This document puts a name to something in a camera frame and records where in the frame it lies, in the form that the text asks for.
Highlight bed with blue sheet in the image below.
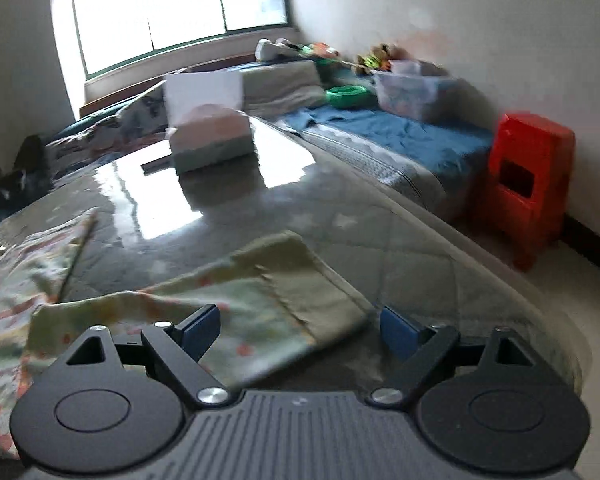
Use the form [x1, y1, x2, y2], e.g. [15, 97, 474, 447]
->
[240, 57, 496, 221]

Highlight patterned bedding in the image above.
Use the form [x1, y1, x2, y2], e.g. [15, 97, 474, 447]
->
[44, 82, 171, 171]

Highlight clear plastic storage box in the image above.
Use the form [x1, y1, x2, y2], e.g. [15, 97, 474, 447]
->
[370, 60, 455, 122]

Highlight window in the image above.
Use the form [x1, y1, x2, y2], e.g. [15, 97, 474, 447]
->
[67, 0, 290, 77]

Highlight white bottle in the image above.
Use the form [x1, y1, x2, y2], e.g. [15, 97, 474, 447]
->
[255, 38, 293, 62]

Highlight tissue box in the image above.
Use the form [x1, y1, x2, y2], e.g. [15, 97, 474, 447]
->
[165, 104, 255, 176]

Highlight white board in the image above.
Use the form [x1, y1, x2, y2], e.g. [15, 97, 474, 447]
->
[162, 71, 246, 128]

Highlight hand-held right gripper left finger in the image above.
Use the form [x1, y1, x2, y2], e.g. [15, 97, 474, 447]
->
[66, 304, 229, 406]

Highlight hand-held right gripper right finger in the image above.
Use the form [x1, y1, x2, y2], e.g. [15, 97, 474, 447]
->
[370, 305, 537, 405]

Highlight green plastic basin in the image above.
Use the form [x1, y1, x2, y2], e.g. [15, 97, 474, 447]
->
[325, 85, 371, 109]

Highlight red plastic stool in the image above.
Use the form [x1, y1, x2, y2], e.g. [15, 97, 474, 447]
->
[477, 113, 577, 272]

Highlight folded grey blanket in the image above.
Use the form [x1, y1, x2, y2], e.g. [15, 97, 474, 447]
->
[240, 60, 327, 116]

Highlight dark flat object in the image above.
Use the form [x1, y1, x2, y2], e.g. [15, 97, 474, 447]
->
[140, 157, 175, 176]

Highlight plush toys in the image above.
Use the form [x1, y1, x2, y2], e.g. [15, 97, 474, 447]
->
[352, 44, 411, 75]

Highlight dark cloth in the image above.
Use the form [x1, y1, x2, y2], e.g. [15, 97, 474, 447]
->
[0, 134, 51, 231]

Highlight pale green floral garment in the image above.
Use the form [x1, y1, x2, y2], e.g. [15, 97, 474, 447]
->
[0, 208, 372, 456]

